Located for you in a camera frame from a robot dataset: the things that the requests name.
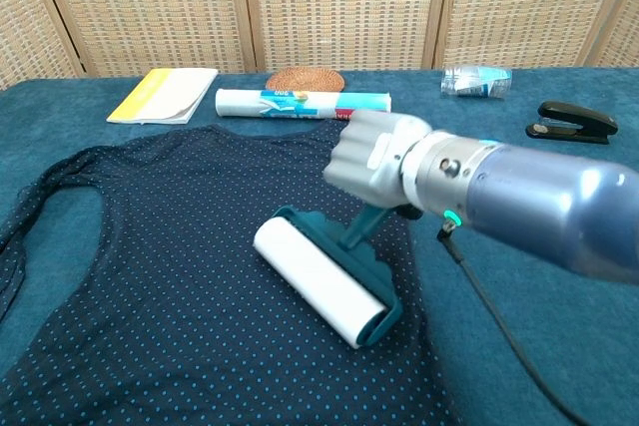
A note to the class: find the white roll of plastic bags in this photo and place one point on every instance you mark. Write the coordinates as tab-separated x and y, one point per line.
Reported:
299	104

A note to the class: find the yellow and white booklet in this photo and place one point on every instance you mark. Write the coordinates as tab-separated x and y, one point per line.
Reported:
160	97

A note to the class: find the navy polka dot shirt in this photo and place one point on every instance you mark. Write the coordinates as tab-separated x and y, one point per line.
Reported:
175	271

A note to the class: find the teal lint roller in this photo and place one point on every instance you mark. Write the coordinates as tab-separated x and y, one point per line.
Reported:
319	271

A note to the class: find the black stapler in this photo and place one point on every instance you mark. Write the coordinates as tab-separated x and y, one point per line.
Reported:
574	122

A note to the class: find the round brown woven coaster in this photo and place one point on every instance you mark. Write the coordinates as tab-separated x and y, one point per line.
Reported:
304	81

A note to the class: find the blue carpet table cover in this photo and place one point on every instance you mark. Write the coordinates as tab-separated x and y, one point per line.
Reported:
524	336

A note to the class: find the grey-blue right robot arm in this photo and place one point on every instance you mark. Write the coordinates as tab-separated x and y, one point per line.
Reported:
524	196

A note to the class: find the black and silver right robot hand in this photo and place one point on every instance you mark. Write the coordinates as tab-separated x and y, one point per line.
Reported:
364	161

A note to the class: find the woven bamboo screen panel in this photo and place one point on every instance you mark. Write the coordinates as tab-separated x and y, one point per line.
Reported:
150	7
529	7
25	22
344	7
624	32

